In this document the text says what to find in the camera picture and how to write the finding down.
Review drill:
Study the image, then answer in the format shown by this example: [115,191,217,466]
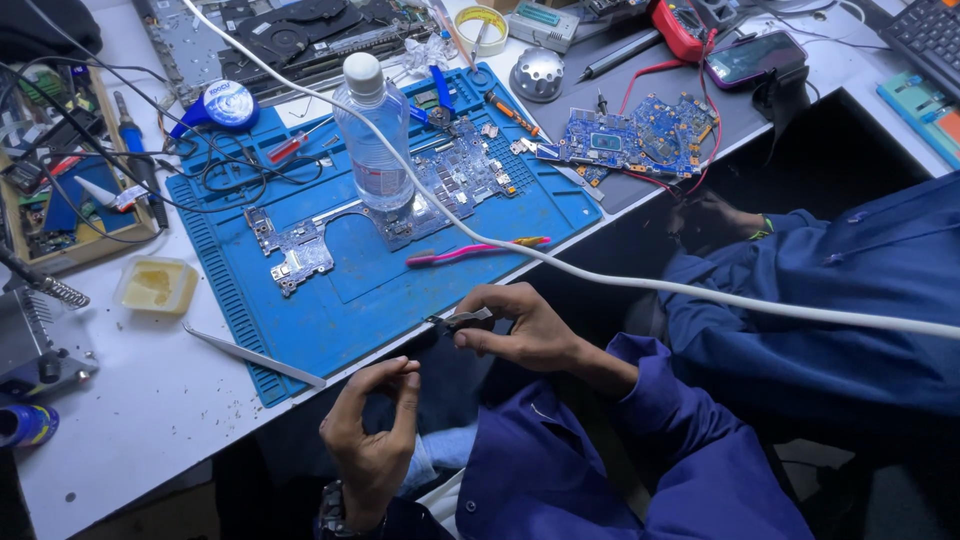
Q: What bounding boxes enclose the person's right hand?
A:
[451,282,595,375]

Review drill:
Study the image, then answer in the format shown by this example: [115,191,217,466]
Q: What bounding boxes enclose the grey chip programmer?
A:
[507,0,582,56]

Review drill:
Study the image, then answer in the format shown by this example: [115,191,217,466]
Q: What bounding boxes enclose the blue handled soldering iron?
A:
[111,90,171,231]

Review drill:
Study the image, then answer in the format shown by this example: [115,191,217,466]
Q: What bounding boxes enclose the red handled screwdriver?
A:
[266,115,336,165]

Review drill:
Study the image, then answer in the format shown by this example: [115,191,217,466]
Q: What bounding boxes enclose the black keyboard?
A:
[878,0,960,103]

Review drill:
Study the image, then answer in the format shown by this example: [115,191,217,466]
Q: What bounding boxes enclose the grey soldering station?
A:
[0,285,100,400]

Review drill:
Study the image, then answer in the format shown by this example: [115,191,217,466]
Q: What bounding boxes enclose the wooden tray of parts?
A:
[0,63,163,276]

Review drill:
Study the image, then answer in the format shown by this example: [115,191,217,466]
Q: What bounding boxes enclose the silver wristwatch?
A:
[315,480,388,540]

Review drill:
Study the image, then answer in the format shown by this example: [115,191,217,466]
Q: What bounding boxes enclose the silver metal dome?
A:
[508,46,567,105]

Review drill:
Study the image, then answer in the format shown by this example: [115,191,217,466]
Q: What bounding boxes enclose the thick white cable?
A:
[182,0,960,342]

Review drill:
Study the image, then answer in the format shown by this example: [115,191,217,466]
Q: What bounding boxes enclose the red multimeter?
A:
[648,0,723,64]

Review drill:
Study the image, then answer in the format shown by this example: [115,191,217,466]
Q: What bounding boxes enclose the small metal tweezers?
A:
[425,306,495,336]

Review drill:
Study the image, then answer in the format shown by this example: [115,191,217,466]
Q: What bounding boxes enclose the coiled spring iron holder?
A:
[0,243,92,311]

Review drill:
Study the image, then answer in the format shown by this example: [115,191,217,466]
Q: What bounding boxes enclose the red probe wire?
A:
[618,28,723,198]

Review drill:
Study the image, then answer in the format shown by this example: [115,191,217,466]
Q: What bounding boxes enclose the black phone stand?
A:
[751,63,813,165]

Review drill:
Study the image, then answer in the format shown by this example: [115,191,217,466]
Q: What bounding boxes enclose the opened laptop chassis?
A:
[138,0,453,108]

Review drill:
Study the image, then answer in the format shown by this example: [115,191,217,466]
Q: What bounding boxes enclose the blue round dispenser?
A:
[168,78,262,141]

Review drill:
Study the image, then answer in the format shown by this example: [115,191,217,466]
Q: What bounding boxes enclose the blue laptop motherboard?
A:
[534,91,721,189]

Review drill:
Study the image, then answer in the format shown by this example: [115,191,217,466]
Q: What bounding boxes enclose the teal parts tray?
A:
[875,70,960,171]

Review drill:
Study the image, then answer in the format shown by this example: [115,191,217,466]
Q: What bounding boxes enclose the long metal tweezers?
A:
[181,321,329,390]

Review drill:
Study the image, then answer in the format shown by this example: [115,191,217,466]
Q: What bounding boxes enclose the blue silicone repair mat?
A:
[165,62,604,409]

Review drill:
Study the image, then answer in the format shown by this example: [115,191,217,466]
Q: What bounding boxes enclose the grey laptop motherboard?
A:
[243,115,520,299]

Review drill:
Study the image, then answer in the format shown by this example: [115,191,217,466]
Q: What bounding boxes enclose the thin black cable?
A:
[0,55,325,216]

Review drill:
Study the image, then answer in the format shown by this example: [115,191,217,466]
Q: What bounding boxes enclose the orange handled screwdriver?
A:
[483,89,542,139]

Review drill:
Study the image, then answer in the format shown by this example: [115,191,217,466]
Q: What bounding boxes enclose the pink toothbrush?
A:
[405,235,553,270]

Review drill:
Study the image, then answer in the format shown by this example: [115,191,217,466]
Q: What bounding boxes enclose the smartphone in purple case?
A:
[702,30,810,92]

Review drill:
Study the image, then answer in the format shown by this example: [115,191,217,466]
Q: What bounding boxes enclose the black cloth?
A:
[0,0,105,66]

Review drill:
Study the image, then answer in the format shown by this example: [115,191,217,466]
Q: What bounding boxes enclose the blue handled pliers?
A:
[408,64,459,137]

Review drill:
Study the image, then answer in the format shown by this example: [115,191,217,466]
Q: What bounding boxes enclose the person's blue work coat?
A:
[454,378,661,540]

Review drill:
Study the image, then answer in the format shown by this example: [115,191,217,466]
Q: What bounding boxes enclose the yellow flux container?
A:
[113,254,201,317]

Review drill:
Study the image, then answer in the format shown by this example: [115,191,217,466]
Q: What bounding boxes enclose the blue spray can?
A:
[0,402,61,450]

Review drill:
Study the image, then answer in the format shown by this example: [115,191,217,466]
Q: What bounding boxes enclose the yellow tape roll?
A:
[453,4,511,59]

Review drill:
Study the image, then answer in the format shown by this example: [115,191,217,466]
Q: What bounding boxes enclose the clear plastic water bottle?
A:
[331,51,416,214]

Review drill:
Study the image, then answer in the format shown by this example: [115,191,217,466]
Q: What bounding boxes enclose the black pen tool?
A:
[575,29,666,84]

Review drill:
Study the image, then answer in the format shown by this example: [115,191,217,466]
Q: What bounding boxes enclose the person's left hand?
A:
[320,356,423,519]

